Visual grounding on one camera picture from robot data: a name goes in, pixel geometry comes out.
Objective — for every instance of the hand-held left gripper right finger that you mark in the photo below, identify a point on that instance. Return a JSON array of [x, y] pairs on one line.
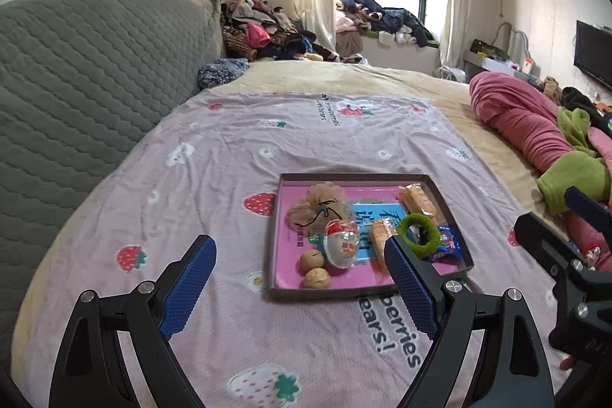
[[411, 288]]

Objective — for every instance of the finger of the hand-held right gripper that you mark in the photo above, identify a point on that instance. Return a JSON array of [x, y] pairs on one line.
[[585, 207], [540, 238]]

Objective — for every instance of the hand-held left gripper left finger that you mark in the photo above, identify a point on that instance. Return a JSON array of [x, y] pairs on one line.
[[189, 288]]

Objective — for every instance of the blue cookie packet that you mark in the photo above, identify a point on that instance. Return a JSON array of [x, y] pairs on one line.
[[447, 245]]

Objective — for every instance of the clear packet of crackers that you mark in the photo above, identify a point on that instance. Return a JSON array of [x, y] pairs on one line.
[[418, 200], [380, 240]]

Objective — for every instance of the green fuzzy hair scrunchie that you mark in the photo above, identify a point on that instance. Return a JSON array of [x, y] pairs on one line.
[[404, 229]]

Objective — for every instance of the egg-shaped toy capsule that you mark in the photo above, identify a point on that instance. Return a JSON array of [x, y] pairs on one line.
[[342, 245]]

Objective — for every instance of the pink shallow box tray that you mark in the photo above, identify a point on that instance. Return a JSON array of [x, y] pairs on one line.
[[325, 293]]

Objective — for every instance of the walnut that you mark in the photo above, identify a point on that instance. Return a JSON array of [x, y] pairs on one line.
[[318, 280], [310, 261]]

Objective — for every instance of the green fleece blanket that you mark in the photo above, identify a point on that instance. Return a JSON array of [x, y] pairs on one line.
[[569, 178]]

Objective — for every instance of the red white candy wrapper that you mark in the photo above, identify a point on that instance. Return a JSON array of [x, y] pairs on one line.
[[594, 254]]

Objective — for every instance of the black garment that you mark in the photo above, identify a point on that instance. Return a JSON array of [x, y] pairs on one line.
[[581, 99]]

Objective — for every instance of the pink quilt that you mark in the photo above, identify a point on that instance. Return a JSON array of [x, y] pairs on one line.
[[516, 116]]

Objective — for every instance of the black flat television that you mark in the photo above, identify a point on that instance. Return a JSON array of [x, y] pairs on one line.
[[595, 54]]

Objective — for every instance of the white desk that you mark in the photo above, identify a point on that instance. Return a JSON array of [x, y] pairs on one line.
[[487, 64]]

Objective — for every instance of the black bag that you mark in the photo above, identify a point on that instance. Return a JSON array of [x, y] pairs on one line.
[[487, 48]]

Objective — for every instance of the dark blue floral cloth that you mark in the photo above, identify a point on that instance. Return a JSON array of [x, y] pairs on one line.
[[222, 72]]

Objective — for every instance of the beige bed sheet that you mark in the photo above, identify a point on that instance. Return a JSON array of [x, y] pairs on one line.
[[358, 76]]

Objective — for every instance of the beige window seat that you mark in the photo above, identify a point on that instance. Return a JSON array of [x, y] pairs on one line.
[[406, 56]]

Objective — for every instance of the grey quilted headboard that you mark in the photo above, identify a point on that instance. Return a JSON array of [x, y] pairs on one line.
[[71, 78]]

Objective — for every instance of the pile of mixed clothes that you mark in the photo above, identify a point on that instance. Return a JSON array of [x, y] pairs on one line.
[[258, 30]]

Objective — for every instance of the pile of dark clothes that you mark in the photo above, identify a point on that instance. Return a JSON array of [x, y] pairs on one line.
[[382, 16]]

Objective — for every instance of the white metal frame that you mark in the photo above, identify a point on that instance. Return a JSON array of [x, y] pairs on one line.
[[519, 40]]

